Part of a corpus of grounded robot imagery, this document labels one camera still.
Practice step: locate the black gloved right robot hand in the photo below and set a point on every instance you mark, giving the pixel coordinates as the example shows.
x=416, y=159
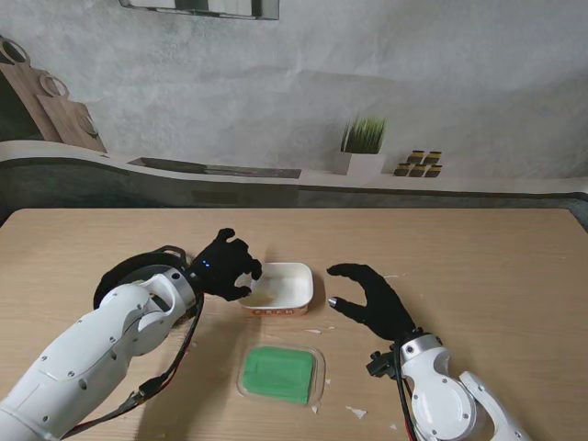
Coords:
x=383, y=308

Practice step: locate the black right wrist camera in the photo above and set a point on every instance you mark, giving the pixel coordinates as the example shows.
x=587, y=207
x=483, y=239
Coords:
x=379, y=366

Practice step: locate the white paper food container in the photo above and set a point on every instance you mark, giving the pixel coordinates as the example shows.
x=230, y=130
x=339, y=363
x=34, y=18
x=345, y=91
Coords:
x=289, y=285

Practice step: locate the black cast iron skillet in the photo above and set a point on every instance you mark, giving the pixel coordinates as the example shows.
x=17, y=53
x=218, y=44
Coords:
x=115, y=275

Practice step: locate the potted grass plant white pot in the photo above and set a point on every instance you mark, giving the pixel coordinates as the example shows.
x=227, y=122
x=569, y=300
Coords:
x=363, y=142

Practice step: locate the dark framed wall shelf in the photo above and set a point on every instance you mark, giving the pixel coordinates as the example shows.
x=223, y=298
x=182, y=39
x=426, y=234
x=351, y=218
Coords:
x=197, y=7

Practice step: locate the large wooden cutting board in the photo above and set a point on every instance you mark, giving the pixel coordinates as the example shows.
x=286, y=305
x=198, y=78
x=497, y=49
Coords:
x=23, y=92

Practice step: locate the dark flat cooktop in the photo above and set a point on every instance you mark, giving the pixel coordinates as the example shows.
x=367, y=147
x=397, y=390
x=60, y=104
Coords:
x=206, y=167

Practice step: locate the small brown spice jar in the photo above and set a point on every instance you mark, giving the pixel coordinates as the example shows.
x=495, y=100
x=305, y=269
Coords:
x=433, y=157
x=418, y=157
x=402, y=170
x=433, y=171
x=417, y=171

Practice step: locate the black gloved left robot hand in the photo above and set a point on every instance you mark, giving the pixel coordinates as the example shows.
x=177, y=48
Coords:
x=220, y=271

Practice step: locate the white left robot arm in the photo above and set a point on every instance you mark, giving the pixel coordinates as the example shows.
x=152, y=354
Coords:
x=92, y=349

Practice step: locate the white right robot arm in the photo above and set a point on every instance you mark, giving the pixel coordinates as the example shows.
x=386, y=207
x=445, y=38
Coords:
x=441, y=395

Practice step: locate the pale yellow dumpling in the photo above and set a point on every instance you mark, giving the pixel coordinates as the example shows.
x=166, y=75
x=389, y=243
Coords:
x=263, y=297

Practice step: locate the small wooden cutting board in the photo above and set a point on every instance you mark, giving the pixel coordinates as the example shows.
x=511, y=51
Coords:
x=69, y=124

